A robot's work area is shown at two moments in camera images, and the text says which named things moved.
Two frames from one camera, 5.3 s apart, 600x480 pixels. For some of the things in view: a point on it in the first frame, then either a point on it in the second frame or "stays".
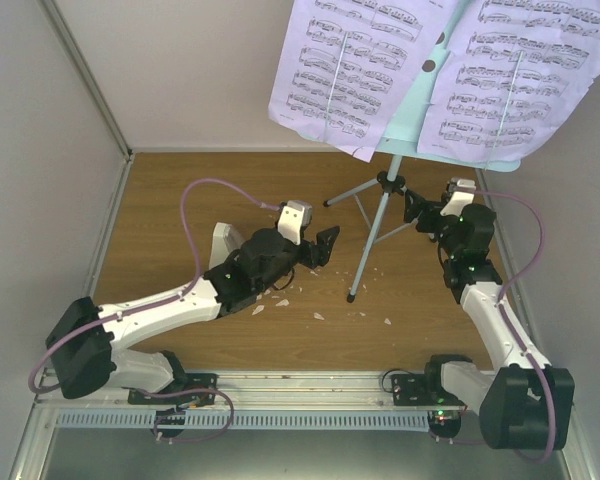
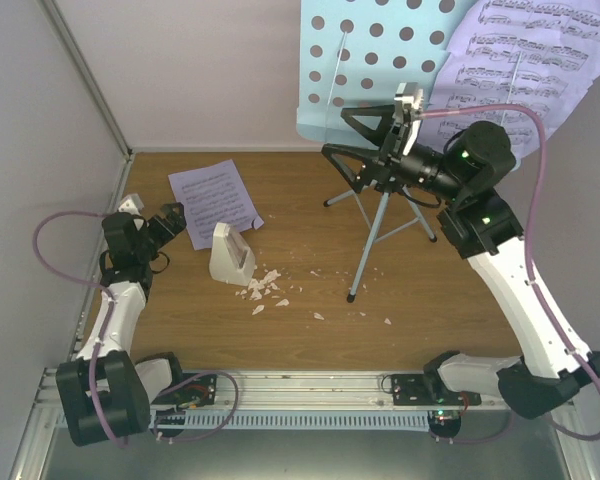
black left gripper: (323, 250) to (177, 224)
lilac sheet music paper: (518, 74) stays
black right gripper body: (425, 225) to (392, 152)
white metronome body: (225, 241) stays
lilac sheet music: (348, 65) to (210, 195)
